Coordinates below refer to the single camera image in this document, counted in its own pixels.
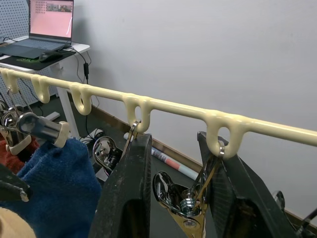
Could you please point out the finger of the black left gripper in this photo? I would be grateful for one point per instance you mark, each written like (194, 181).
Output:
(12, 181)

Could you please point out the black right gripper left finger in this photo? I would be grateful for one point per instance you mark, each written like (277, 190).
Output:
(128, 178)

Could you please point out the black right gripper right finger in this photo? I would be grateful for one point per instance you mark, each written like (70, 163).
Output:
(247, 198)

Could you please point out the chrome metal sock clip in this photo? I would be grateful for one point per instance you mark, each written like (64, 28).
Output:
(39, 126)
(171, 193)
(15, 146)
(106, 148)

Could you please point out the blue sock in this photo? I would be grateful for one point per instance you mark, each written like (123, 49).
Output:
(62, 178)

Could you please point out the cream coated clip hanger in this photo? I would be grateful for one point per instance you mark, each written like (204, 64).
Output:
(173, 109)

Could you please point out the red sock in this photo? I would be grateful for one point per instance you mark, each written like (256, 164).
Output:
(10, 158)

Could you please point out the beige sock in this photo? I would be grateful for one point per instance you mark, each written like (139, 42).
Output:
(12, 225)

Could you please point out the rolled white paper poster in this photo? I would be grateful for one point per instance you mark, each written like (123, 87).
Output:
(175, 164)

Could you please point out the white desk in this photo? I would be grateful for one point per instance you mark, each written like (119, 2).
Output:
(67, 104)

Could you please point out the black mouse pad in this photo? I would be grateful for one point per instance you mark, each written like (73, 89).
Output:
(32, 63)

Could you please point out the black computer mouse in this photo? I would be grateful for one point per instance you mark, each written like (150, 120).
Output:
(49, 56)

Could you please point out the grey laptop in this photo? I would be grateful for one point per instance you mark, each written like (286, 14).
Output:
(49, 22)

